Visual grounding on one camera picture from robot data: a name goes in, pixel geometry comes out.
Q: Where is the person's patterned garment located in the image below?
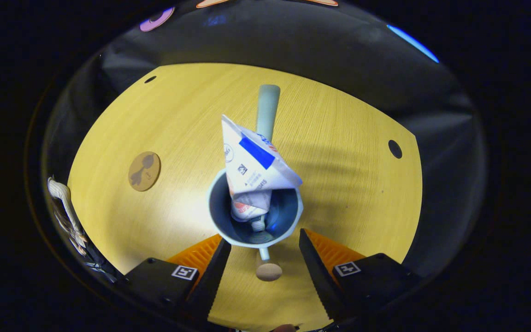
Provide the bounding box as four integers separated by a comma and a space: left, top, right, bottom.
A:
53, 203, 90, 257

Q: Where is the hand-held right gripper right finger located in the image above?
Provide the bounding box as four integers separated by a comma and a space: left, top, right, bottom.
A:
299, 228, 420, 323

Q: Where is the wooden desktop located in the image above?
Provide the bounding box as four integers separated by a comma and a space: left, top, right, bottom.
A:
67, 63, 423, 332

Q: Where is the black backdrop cloth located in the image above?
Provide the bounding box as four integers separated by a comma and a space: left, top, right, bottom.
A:
42, 0, 487, 277

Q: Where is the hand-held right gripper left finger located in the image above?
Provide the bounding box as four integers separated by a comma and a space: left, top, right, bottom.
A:
123, 234, 232, 323

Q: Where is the round brown coaster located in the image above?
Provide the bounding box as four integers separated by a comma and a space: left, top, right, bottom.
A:
128, 151, 161, 192

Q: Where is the pale green toothbrush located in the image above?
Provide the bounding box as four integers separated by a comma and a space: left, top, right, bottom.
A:
247, 84, 281, 244

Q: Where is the white toothpaste tube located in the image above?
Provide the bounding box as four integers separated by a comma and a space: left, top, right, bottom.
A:
221, 114, 303, 232

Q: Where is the pale blue cup wooden handle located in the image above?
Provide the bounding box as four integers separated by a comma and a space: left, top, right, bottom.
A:
207, 168, 304, 282

